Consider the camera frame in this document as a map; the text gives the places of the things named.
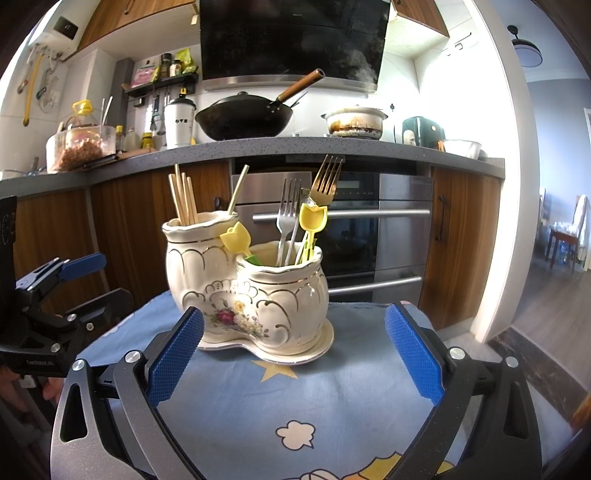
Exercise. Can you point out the oil bottle with yellow cap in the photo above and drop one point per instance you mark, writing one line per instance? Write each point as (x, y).
(83, 107)

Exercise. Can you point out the floral ceramic double utensil holder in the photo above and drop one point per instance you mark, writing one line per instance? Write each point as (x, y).
(286, 300)

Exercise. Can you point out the ceiling fan lamp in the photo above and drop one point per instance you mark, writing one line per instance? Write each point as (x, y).
(528, 50)

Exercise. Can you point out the blue printed cloth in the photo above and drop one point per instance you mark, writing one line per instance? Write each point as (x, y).
(323, 406)

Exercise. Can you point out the wooden chair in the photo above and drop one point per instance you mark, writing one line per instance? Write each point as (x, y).
(561, 240)

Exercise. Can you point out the white cooking pot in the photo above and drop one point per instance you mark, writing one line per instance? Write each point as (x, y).
(355, 121)

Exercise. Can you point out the pale tan chopstick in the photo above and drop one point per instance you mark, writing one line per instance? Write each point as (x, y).
(238, 190)

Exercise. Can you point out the white water heater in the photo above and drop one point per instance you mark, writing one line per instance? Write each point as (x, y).
(64, 28)

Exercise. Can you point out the small yellow-lid jar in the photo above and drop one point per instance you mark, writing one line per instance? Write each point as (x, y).
(147, 141)

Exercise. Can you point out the dark green kitchen appliance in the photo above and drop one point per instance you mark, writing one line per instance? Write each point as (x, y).
(422, 131)

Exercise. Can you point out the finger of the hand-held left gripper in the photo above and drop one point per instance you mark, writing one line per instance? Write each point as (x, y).
(85, 265)
(115, 302)

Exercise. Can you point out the black wall spice shelf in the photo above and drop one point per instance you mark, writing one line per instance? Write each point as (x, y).
(161, 85)

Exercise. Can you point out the gold metal fork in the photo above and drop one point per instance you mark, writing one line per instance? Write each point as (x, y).
(325, 184)

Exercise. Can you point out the white canister with black lid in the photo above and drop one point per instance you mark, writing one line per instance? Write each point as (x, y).
(180, 124)

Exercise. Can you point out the black range hood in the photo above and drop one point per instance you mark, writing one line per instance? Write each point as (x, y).
(295, 37)

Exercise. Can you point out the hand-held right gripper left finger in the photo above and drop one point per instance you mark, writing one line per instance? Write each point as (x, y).
(178, 355)

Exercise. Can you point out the person's left hand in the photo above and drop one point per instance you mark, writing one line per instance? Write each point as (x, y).
(50, 390)

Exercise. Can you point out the clear plastic food container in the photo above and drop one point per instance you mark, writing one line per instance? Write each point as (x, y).
(78, 150)

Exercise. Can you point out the stainless built-in oven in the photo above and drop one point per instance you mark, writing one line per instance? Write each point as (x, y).
(397, 240)

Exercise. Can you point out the wooden upper cabinet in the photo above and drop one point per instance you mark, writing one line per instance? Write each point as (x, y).
(134, 18)
(425, 14)

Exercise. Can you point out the yellow tulip fruit fork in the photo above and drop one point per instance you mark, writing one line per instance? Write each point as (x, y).
(235, 237)
(314, 217)
(317, 251)

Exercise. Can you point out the silver metal fork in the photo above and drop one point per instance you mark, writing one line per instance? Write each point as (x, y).
(288, 207)

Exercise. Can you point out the wooden cabinet door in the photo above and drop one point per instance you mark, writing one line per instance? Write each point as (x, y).
(138, 217)
(466, 249)
(51, 230)

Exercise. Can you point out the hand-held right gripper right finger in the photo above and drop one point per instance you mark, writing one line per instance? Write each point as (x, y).
(413, 355)

